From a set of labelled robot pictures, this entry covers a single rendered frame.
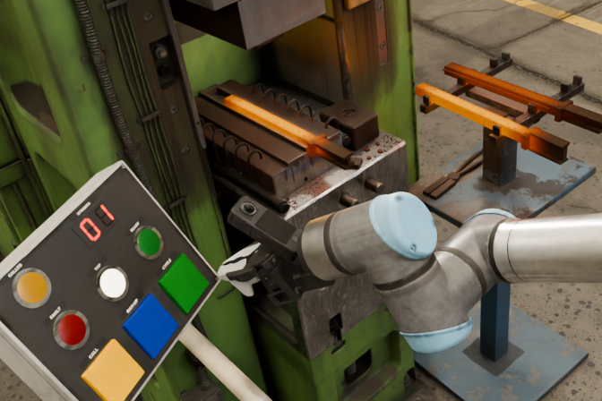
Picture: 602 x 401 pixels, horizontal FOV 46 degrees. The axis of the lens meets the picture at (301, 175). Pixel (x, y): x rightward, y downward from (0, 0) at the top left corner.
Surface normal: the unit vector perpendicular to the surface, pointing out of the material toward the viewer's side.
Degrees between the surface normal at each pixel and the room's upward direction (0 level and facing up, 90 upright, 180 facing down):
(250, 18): 90
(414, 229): 55
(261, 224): 29
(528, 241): 49
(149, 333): 60
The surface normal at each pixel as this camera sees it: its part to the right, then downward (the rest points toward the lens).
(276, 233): 0.32, -0.65
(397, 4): 0.65, 0.36
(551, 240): -0.80, -0.33
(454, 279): 0.28, -0.49
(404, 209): 0.69, -0.34
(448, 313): 0.43, -0.07
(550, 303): -0.14, -0.81
